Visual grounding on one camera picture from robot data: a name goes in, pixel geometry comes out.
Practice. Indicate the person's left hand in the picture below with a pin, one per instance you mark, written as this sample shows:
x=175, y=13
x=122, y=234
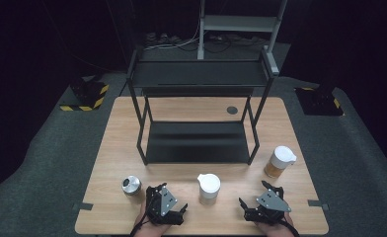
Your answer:
x=148, y=230

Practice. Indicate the black power strip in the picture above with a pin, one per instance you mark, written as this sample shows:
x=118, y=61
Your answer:
x=162, y=38

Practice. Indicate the black metal shelf rack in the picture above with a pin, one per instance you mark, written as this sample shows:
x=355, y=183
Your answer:
x=198, y=141

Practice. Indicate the white-lid spice jar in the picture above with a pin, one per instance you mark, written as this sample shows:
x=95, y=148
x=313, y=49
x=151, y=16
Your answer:
x=279, y=161
x=209, y=189

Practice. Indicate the silver-lid glass spice jar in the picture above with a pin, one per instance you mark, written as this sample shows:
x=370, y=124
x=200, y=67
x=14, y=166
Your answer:
x=131, y=185

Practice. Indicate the person's right hand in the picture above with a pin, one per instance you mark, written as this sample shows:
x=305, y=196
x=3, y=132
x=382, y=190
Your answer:
x=270, y=230

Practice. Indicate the black yellow-striped stand base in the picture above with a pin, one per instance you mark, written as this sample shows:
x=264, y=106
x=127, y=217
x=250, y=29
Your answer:
x=318, y=102
x=86, y=95

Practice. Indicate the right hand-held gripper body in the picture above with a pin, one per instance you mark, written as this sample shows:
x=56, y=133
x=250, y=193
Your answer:
x=272, y=201

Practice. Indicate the grey tape strip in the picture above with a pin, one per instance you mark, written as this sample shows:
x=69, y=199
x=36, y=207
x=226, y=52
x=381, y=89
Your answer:
x=317, y=204
x=83, y=206

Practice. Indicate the black round table grommet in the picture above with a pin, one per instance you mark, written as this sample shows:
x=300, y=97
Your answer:
x=232, y=110

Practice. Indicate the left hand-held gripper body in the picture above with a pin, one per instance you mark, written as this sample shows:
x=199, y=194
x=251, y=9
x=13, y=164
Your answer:
x=163, y=200

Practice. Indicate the grey metal stand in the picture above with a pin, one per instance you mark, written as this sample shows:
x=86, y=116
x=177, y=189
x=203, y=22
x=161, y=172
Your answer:
x=239, y=23

